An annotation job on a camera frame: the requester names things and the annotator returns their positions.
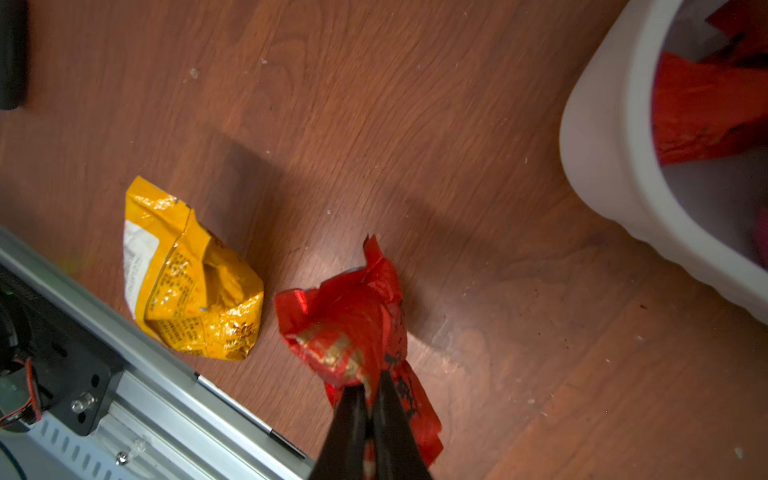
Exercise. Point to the red tea bag packet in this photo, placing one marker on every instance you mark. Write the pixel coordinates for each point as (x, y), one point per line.
(350, 329)

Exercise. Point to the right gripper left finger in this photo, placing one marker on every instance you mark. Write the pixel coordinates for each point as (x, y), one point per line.
(342, 453)

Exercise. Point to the aluminium rail frame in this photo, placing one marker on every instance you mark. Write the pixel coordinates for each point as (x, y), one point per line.
(165, 421)

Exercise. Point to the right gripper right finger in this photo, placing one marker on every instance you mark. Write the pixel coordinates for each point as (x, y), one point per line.
(397, 453)

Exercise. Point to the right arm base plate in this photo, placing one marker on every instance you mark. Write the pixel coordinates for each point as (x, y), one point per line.
(50, 364)

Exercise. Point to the white plastic storage box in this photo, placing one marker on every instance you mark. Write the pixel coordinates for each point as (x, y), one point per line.
(699, 215)

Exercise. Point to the black plastic tool case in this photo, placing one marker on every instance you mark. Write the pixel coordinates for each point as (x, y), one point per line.
(14, 50)

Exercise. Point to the yellow tea bag packet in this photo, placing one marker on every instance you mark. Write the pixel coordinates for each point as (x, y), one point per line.
(183, 286)

